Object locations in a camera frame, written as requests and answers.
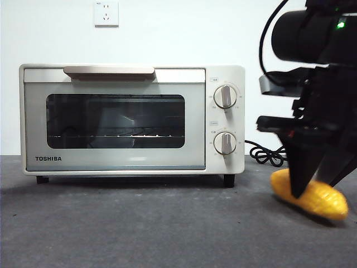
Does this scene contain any metal wire oven rack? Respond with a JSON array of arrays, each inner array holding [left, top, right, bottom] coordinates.
[[52, 127, 185, 140]]

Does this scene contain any glass oven door with handle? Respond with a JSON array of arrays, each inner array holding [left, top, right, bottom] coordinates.
[[23, 66, 206, 171]]

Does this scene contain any cream Toshiba toaster oven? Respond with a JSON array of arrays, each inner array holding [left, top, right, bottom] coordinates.
[[18, 63, 246, 188]]

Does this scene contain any white wall socket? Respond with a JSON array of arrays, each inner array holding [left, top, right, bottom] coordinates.
[[94, 0, 119, 28]]

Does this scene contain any yellow corn cob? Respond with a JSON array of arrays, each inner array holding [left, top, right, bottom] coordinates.
[[269, 169, 349, 221]]

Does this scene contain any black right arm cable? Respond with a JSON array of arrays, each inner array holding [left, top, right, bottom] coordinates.
[[258, 0, 293, 82]]

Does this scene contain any black power cable with plug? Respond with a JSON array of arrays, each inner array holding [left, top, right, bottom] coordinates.
[[244, 140, 288, 168]]

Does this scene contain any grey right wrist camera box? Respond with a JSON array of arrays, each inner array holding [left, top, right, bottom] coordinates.
[[258, 74, 302, 97]]

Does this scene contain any cream oven knob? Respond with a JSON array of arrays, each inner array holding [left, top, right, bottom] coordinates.
[[213, 85, 238, 109], [213, 131, 237, 156]]

